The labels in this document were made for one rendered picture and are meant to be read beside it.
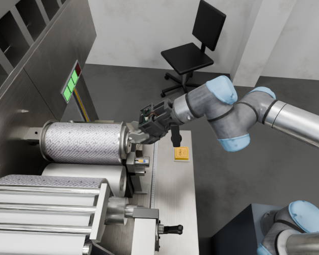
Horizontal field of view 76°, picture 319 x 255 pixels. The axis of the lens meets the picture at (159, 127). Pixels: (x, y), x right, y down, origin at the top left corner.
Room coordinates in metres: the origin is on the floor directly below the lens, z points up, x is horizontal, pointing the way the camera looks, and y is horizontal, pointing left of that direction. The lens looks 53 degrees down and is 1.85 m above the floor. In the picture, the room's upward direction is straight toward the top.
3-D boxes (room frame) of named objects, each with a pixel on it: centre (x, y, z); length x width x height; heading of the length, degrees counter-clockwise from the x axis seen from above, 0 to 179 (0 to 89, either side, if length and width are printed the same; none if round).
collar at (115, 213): (0.14, 0.11, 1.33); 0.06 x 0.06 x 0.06; 88
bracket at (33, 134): (0.40, 0.42, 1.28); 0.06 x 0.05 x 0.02; 88
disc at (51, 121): (0.40, 0.38, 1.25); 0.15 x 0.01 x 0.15; 178
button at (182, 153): (0.54, -0.12, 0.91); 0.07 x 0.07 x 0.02; 88
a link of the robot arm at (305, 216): (0.17, -0.50, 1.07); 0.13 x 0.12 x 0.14; 133
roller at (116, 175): (0.27, 0.25, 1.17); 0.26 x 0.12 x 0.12; 88
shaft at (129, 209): (0.13, 0.05, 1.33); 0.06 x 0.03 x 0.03; 88
